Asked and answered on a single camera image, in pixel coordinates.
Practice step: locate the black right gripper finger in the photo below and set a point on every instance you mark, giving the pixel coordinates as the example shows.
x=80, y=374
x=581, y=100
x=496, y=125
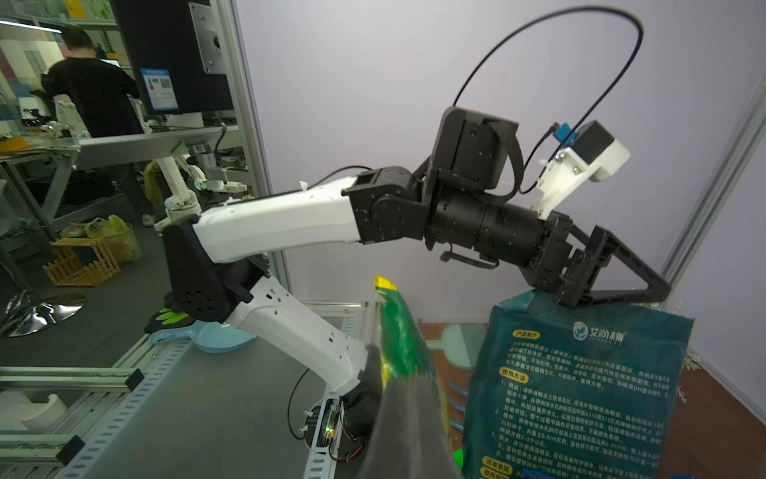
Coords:
x=410, y=436

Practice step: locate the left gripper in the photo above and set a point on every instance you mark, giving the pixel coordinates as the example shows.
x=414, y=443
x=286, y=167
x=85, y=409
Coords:
x=603, y=272

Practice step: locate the dark green soil bag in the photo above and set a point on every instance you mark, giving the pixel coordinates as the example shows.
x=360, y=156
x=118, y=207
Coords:
x=572, y=393

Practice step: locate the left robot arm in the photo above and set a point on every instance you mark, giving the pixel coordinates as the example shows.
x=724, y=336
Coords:
x=218, y=274

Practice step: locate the left yellow green fertilizer packet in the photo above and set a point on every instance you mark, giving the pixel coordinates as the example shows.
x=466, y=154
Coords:
x=403, y=350

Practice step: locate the teal plastic dustpan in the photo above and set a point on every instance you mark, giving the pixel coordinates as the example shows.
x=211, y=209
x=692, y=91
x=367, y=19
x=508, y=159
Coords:
x=461, y=344

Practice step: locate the aluminium corner profile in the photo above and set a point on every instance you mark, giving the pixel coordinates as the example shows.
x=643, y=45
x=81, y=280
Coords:
x=743, y=144

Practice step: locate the light blue slipper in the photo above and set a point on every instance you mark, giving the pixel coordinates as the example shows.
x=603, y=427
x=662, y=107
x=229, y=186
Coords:
x=213, y=338

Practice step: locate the yellow wooden crate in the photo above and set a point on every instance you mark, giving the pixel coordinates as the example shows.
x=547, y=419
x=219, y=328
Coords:
x=81, y=263

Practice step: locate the chrome chair base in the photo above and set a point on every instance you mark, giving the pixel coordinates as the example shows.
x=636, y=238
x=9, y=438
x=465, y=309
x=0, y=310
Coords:
x=26, y=314

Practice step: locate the black monitor on stand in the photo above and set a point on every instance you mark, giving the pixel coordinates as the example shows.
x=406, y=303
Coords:
x=175, y=53

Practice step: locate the person in black shirt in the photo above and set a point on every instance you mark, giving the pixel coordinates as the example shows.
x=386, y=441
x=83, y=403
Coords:
x=101, y=92

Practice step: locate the teal garden fork yellow handle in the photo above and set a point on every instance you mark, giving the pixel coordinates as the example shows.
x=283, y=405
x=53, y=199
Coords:
x=456, y=399

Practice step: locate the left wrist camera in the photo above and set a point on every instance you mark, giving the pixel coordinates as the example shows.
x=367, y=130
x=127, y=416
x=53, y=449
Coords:
x=591, y=154

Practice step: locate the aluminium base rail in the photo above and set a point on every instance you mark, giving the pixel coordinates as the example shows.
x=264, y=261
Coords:
x=197, y=415

